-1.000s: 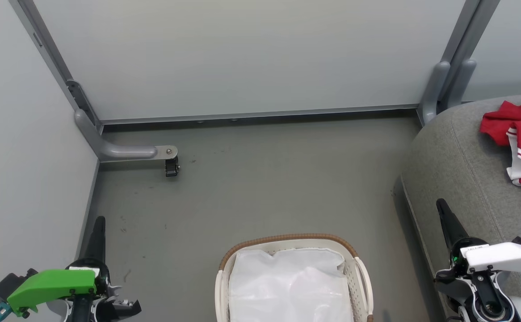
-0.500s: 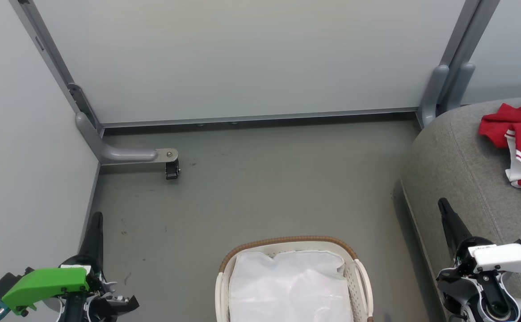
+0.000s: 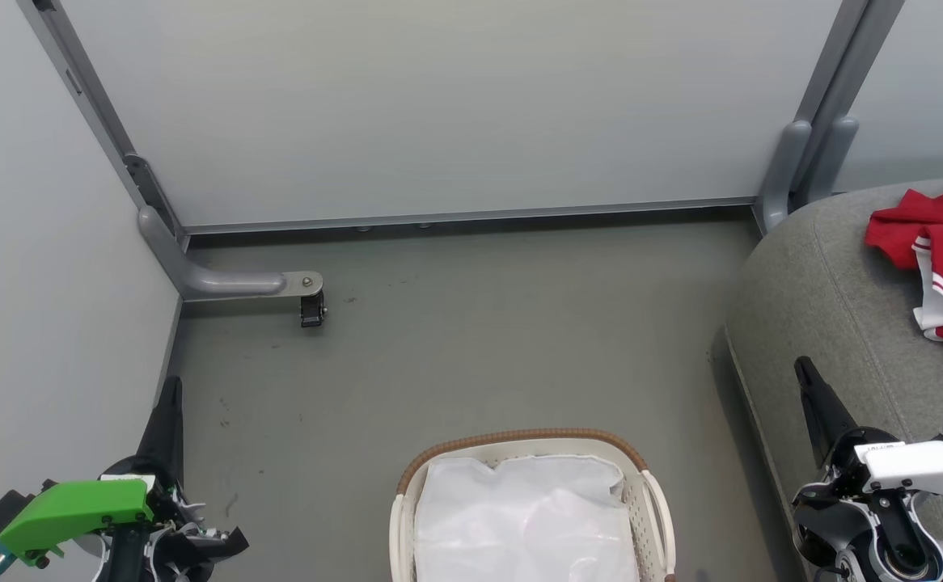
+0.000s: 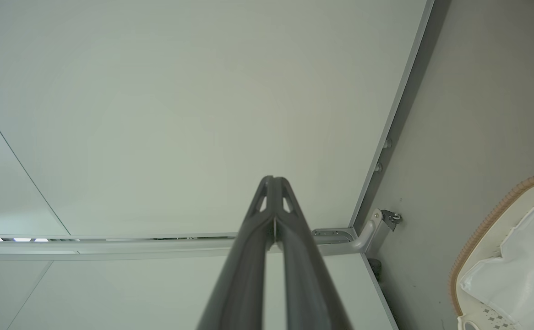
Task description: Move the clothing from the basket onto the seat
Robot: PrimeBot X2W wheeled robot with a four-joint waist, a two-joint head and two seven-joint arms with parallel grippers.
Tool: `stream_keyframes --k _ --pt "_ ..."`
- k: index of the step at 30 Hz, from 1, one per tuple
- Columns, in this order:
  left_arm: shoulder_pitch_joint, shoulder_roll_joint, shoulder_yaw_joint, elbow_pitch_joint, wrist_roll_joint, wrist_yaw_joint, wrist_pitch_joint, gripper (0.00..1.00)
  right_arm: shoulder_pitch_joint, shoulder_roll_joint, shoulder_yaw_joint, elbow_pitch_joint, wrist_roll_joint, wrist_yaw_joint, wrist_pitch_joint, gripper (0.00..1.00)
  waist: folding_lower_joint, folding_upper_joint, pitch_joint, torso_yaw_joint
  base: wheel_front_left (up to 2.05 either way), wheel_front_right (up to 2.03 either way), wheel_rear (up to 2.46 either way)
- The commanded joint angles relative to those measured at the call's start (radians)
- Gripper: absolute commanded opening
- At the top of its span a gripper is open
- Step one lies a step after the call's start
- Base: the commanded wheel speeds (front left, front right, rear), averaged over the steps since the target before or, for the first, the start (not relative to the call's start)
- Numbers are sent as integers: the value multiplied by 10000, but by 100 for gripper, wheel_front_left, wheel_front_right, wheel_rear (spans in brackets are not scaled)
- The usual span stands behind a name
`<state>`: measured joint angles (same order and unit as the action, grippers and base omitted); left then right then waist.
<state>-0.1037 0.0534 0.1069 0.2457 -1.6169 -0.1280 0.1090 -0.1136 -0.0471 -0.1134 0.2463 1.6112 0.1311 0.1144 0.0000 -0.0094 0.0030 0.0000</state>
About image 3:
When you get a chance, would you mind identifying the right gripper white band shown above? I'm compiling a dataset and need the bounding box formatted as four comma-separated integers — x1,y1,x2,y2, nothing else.
791,356,943,560

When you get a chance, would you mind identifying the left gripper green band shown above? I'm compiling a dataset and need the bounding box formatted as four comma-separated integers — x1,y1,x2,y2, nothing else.
0,376,250,582

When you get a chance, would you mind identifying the white basket with brown rim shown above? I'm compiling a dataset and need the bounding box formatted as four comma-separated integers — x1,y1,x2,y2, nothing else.
389,428,677,582

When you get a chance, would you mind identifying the grey fabric sofa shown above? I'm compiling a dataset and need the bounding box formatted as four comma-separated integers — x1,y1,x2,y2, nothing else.
722,176,943,582

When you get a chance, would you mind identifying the grey partition foot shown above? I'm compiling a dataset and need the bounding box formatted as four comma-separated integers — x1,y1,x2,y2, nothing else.
137,205,325,302

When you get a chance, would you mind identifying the white garment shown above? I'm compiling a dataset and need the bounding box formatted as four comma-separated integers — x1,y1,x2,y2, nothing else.
412,454,642,582

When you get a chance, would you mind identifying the grey partition post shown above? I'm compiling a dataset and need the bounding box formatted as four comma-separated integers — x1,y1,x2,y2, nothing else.
17,0,191,247
753,0,907,235

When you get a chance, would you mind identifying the grey partition floor rail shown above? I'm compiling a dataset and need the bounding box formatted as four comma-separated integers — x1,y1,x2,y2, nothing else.
183,196,757,238

